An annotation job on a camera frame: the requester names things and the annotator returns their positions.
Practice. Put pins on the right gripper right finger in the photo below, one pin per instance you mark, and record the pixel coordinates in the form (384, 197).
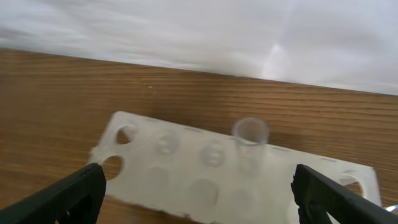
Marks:
(323, 199)

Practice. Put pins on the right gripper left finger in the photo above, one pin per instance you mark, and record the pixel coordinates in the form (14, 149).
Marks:
(68, 196)

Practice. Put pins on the clear test tube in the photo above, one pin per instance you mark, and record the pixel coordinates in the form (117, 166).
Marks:
(250, 143)

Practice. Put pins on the white test tube rack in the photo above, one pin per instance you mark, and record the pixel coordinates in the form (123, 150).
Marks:
(186, 161)

